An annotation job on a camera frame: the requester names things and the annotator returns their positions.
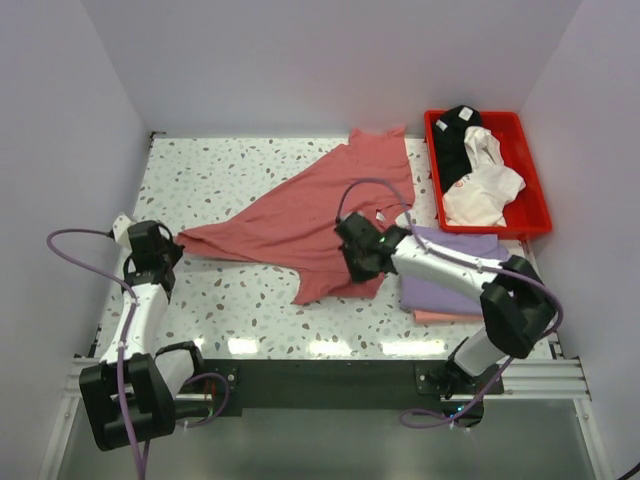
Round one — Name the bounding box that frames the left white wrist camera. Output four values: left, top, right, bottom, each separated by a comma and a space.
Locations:
111, 213, 135, 249

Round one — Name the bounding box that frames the red pink t shirt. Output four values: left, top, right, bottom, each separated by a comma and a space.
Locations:
176, 127, 415, 305

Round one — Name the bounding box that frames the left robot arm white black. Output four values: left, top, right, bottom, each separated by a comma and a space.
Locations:
79, 214, 204, 451

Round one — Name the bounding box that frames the red plastic bin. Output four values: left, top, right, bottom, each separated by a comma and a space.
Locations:
424, 109, 553, 240

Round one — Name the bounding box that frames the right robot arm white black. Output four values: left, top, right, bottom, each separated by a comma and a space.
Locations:
335, 213, 562, 383

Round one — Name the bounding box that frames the white t shirt red logo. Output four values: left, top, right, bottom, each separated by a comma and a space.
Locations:
443, 126, 526, 227

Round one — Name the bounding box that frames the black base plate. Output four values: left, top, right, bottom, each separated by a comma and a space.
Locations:
176, 359, 498, 419

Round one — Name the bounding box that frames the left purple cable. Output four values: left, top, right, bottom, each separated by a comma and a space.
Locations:
46, 228, 231, 480

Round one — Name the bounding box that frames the folded salmon t shirt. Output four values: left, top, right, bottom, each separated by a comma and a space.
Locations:
413, 310, 483, 325

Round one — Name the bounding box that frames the folded purple t shirt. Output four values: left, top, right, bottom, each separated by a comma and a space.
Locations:
400, 226, 509, 315

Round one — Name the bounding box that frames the black t shirt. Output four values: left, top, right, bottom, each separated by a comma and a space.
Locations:
432, 105, 483, 193

